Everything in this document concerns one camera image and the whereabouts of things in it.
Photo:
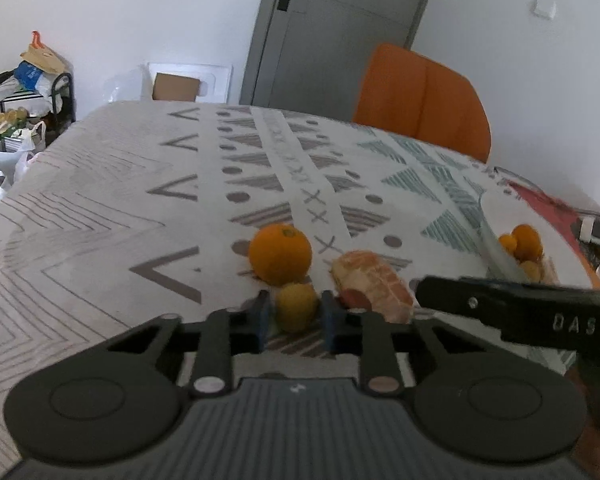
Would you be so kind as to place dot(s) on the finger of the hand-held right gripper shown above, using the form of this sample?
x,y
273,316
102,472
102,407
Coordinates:
x,y
455,300

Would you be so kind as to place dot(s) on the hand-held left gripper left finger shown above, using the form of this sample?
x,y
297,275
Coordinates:
x,y
262,320

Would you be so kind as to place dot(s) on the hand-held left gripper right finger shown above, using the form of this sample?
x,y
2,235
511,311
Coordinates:
x,y
332,322

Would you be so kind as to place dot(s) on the yellow plum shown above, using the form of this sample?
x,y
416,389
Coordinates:
x,y
296,307

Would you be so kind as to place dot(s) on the yellow-green plum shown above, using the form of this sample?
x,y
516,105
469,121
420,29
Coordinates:
x,y
530,270

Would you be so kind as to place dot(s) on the small mandarin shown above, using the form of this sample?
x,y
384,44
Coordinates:
x,y
508,244

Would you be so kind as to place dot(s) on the large orange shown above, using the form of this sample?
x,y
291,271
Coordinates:
x,y
527,241

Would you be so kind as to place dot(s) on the red plum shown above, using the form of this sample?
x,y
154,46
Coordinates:
x,y
356,299

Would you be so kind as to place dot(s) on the peeled pomelo piece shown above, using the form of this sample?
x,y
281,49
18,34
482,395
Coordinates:
x,y
375,280

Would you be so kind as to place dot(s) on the orange with stem mark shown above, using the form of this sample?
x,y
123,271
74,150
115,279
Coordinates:
x,y
280,255

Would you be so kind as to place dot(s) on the patterned tablecloth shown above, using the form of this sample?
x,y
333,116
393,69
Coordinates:
x,y
130,220

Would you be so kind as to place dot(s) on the orange chair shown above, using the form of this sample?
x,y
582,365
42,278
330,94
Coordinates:
x,y
420,95

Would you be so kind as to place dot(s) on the white foam board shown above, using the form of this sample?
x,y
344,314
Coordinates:
x,y
215,82

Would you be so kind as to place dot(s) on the cardboard box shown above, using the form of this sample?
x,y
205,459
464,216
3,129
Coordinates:
x,y
176,87

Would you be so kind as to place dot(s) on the grey door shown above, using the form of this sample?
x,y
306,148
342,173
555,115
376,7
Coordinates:
x,y
330,35

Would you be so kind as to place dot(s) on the black metal rack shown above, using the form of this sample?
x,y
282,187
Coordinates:
x,y
62,95

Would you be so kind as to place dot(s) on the blue white plastic bag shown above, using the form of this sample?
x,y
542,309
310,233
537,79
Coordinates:
x,y
27,76

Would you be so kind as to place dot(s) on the brown paper bag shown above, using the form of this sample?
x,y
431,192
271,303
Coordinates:
x,y
42,57

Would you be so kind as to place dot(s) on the white wall switch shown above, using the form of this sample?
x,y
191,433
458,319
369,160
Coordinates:
x,y
544,7

